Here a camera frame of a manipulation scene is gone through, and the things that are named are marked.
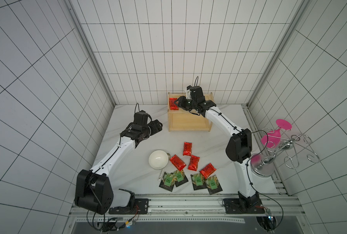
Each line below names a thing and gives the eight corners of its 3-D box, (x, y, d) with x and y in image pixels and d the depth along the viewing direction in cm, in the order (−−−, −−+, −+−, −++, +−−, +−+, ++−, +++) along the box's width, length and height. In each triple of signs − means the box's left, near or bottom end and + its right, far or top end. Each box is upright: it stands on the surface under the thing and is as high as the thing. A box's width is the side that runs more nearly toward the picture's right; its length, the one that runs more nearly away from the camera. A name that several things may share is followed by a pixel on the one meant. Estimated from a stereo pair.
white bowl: (147, 163, 89) (145, 159, 85) (157, 150, 94) (156, 146, 90) (161, 173, 85) (160, 170, 81) (171, 159, 90) (170, 156, 86)
